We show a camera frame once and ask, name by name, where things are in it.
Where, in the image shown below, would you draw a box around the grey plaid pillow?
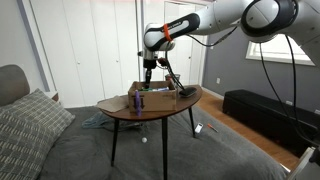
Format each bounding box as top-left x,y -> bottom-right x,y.
0,88 -> 76,148

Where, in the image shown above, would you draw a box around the white remote control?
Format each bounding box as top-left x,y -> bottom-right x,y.
194,122 -> 204,134

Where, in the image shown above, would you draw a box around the window with white frame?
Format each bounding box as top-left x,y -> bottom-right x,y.
245,33 -> 316,67

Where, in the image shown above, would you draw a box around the orange handled screwdriver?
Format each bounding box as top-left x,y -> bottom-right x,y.
206,123 -> 220,134

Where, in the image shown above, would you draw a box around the cardboard box with arrow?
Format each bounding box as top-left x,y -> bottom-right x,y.
127,80 -> 178,113

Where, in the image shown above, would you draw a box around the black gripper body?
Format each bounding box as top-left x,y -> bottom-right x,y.
143,58 -> 158,71

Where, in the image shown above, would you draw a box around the black bench ottoman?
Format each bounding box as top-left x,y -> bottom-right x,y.
222,88 -> 320,158

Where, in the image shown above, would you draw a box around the wrist camera with red mount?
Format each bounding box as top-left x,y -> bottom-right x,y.
156,57 -> 168,68

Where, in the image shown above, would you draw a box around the blue green items in box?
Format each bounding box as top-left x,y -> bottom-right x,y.
137,86 -> 170,93

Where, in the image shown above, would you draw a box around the grey upholstered headboard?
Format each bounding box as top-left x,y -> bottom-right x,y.
0,64 -> 31,108

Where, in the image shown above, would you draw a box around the grey rug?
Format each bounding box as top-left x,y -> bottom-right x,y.
37,105 -> 290,180

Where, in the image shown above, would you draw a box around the brown paper sheet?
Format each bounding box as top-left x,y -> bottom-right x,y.
96,95 -> 130,114

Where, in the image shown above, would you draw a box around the oval wooden side table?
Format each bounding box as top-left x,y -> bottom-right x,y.
99,84 -> 204,180

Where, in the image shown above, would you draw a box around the blue grey crumpled cloth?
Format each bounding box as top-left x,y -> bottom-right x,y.
81,111 -> 116,130

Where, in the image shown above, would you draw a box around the purple bottle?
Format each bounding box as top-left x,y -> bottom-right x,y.
134,90 -> 143,118

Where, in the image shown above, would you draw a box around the black glasses case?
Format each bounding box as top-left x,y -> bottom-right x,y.
178,86 -> 198,99

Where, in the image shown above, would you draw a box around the grey dashed pattern pillow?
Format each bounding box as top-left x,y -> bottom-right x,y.
0,109 -> 57,180

